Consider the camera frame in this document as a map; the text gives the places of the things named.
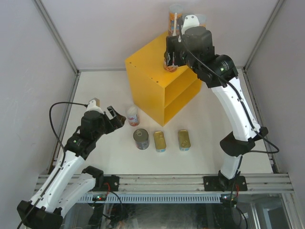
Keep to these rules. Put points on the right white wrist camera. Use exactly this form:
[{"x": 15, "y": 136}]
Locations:
[{"x": 189, "y": 22}]

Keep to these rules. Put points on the yellow two-shelf cabinet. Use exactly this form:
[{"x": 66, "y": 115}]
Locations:
[{"x": 159, "y": 93}]

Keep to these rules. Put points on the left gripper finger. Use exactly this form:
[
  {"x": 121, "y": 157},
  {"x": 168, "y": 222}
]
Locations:
[
  {"x": 121, "y": 120},
  {"x": 112, "y": 111}
]

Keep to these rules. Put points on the grey slotted cable duct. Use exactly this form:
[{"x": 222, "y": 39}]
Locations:
[{"x": 151, "y": 198}]

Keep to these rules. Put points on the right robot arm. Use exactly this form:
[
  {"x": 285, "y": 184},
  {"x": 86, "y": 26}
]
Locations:
[{"x": 194, "y": 48}]

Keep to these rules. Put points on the flat gold tin left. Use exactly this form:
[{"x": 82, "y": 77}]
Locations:
[{"x": 159, "y": 140}]

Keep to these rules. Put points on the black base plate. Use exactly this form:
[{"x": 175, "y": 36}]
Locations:
[
  {"x": 108, "y": 183},
  {"x": 218, "y": 183}
]

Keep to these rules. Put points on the aluminium front rail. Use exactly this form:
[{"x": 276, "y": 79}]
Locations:
[{"x": 256, "y": 184}]

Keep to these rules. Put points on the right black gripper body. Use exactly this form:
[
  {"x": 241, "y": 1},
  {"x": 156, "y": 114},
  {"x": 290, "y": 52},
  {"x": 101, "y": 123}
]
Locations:
[{"x": 184, "y": 56}]

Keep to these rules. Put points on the round tomato tin can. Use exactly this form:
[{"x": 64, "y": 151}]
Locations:
[{"x": 141, "y": 138}]

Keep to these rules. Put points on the small red-white can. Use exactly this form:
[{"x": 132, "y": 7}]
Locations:
[
  {"x": 170, "y": 68},
  {"x": 132, "y": 116}
]

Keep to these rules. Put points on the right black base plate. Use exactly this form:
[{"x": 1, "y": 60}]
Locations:
[{"x": 218, "y": 183}]

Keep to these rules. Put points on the flat gold tin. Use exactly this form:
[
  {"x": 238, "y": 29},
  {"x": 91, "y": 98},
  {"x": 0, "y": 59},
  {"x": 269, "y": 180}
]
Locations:
[
  {"x": 159, "y": 140},
  {"x": 184, "y": 140}
]

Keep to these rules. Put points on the flat gold tin right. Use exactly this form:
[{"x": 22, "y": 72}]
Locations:
[{"x": 184, "y": 140}]

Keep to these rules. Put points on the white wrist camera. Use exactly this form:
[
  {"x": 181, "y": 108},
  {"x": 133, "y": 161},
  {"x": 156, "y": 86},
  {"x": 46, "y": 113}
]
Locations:
[
  {"x": 94, "y": 105},
  {"x": 189, "y": 22}
]

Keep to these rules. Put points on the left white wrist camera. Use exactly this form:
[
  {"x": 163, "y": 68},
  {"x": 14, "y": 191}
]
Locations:
[{"x": 94, "y": 105}]

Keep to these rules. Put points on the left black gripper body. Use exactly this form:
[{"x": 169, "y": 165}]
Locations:
[{"x": 109, "y": 125}]

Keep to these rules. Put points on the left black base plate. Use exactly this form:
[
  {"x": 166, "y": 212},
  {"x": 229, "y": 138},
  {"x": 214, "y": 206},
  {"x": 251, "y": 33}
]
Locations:
[{"x": 108, "y": 183}]

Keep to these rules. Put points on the tall can with white spoon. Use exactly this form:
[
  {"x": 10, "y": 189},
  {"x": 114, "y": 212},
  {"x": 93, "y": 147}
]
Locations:
[{"x": 175, "y": 12}]

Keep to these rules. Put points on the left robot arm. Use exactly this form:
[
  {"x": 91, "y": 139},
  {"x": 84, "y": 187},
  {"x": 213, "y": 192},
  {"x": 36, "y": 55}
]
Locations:
[{"x": 49, "y": 206}]

